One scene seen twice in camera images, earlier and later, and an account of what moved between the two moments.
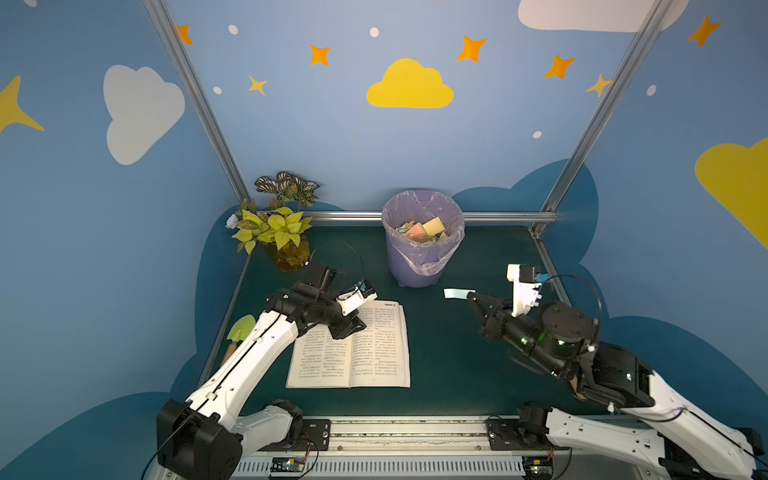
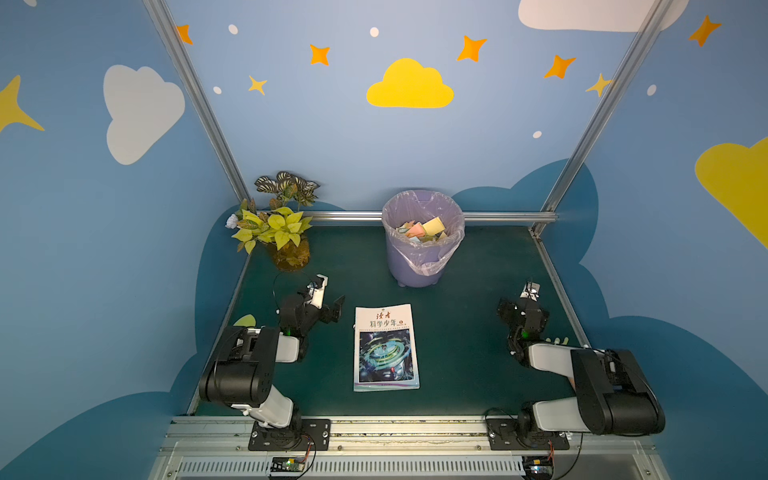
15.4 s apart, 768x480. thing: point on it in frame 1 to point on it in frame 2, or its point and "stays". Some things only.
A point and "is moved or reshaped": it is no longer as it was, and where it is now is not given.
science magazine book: [374, 356] is moved or reshaped
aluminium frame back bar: [467, 215] stays
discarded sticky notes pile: [432, 230] stays
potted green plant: [281, 226] stays
